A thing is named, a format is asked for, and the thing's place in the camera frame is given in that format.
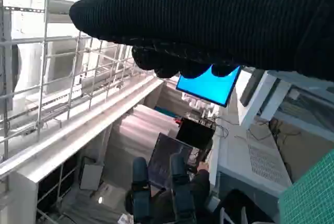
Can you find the white flat box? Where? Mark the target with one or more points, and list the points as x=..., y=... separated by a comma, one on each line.
x=104, y=195

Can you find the black equipment box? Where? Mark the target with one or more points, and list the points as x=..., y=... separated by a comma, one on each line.
x=194, y=134

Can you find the dark grey screen monitor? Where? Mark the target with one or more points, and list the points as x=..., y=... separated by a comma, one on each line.
x=163, y=156

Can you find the white shelving unit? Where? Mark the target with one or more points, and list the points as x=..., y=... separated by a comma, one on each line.
x=28, y=182

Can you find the white perforated cabinet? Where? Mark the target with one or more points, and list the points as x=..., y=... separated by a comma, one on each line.
x=250, y=161

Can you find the person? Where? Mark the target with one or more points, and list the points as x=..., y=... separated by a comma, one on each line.
x=182, y=200

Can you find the blue-screen monitor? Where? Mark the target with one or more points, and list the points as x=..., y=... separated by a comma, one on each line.
x=208, y=89

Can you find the white metal scaffold frame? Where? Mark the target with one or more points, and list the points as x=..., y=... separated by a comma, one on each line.
x=44, y=51

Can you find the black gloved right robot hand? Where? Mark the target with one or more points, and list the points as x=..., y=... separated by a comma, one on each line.
x=208, y=17

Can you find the green cutting mat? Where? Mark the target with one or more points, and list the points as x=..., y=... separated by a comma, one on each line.
x=313, y=195

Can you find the white framed board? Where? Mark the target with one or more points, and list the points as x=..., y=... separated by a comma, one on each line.
x=90, y=174

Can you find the black flat panel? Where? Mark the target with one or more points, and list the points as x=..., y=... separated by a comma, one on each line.
x=251, y=88

